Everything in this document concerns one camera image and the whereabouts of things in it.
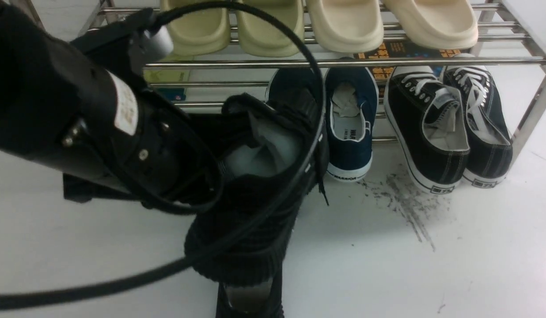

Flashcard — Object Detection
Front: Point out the cream slipper left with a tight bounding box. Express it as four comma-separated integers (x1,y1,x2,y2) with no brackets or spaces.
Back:
306,0,384,53

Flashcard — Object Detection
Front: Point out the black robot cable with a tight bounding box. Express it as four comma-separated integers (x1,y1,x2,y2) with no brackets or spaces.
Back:
0,0,326,310

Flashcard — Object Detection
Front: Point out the green slipper left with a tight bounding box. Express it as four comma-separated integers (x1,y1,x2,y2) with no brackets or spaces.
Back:
167,8,231,56

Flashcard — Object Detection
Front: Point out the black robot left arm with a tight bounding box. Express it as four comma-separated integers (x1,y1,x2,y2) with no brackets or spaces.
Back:
0,0,224,215

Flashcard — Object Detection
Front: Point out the stainless steel shoe rack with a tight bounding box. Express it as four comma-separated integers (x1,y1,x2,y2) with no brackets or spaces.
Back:
8,0,546,168

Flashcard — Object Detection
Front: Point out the black canvas sneaker right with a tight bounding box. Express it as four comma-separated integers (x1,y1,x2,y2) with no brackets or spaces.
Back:
440,66,513,189

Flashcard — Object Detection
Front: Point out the cream slipper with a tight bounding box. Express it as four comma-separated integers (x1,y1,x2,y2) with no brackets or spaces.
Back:
383,0,479,49
306,0,384,53

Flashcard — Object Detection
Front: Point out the green slipper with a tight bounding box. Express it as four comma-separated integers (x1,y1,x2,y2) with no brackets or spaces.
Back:
167,8,231,56
236,0,305,58

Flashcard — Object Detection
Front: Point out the navy canvas shoe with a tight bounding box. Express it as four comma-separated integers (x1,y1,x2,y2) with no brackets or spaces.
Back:
324,67,379,182
265,67,323,102

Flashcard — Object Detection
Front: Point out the black canvas sneaker left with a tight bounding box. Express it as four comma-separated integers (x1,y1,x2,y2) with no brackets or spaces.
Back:
383,66,470,195

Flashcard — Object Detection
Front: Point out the black canvas sneaker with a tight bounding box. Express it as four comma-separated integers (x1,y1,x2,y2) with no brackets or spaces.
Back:
383,66,470,195
440,66,513,189

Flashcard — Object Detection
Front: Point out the black knit sneaker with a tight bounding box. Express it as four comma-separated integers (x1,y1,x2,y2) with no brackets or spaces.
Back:
184,89,329,287
215,270,285,318

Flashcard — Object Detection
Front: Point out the orange black book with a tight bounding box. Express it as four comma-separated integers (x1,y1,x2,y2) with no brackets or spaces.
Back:
353,41,470,98

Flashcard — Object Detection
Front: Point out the cream slipper right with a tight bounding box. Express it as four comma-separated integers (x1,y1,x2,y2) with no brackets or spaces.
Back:
383,0,479,49

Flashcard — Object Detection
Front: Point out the green slipper right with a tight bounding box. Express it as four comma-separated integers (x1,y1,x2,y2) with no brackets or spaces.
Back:
236,0,305,58

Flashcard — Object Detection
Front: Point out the navy canvas shoe left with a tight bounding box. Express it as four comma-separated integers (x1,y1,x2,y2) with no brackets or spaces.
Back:
265,67,323,102

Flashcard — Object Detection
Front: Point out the navy canvas shoe right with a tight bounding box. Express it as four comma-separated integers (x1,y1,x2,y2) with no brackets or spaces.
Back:
324,67,379,182

